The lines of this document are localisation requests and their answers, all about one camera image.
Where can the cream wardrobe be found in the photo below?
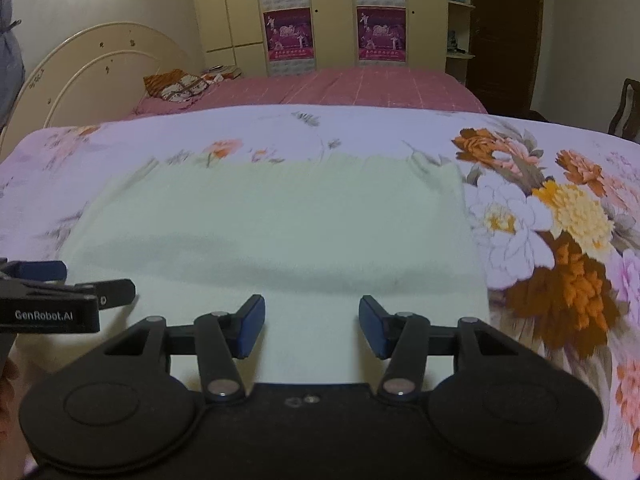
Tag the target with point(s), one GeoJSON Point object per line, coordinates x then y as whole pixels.
{"type": "Point", "coordinates": [230, 10]}

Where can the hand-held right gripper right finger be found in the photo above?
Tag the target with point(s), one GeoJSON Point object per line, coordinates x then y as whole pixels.
{"type": "Point", "coordinates": [374, 325]}

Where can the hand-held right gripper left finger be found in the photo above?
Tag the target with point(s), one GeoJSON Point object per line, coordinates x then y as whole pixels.
{"type": "Point", "coordinates": [250, 325]}

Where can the grey curtain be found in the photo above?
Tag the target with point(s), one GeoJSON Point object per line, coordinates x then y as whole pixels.
{"type": "Point", "coordinates": [10, 60]}

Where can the light green knit sweater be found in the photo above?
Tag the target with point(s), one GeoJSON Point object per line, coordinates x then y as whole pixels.
{"type": "Point", "coordinates": [275, 220]}

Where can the floral purple blanket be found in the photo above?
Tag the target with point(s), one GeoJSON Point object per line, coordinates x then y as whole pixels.
{"type": "Point", "coordinates": [550, 240]}

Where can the dark wooden door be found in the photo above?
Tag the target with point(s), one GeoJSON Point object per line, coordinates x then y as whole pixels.
{"type": "Point", "coordinates": [505, 35]}

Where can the dark wooden chair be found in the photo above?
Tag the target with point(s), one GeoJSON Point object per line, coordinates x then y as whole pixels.
{"type": "Point", "coordinates": [627, 110]}

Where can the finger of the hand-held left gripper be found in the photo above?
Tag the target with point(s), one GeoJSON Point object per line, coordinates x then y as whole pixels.
{"type": "Point", "coordinates": [115, 292]}
{"type": "Point", "coordinates": [45, 271]}

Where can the pink checked bed cover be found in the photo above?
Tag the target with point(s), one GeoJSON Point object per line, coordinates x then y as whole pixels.
{"type": "Point", "coordinates": [350, 90]}

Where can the small dark shelf ornament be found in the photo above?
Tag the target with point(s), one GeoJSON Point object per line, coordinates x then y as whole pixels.
{"type": "Point", "coordinates": [454, 42]}

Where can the orange patterned pillow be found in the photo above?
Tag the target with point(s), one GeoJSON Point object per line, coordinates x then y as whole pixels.
{"type": "Point", "coordinates": [175, 85]}

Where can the cream corner shelf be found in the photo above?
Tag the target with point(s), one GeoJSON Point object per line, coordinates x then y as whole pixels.
{"type": "Point", "coordinates": [457, 65]}

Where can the cream round headboard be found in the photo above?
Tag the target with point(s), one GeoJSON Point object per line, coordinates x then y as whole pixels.
{"type": "Point", "coordinates": [65, 75]}

